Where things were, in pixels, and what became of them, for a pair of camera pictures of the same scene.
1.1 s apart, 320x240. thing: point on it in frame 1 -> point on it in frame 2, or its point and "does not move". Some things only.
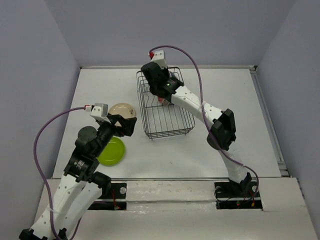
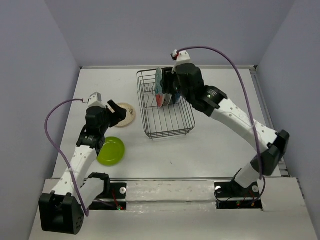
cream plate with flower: [123, 109] does not move
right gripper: [164, 70] -> [168, 77]
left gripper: [128, 124] -> [119, 115]
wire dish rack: [161, 119] does not move
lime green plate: [113, 153] does not move
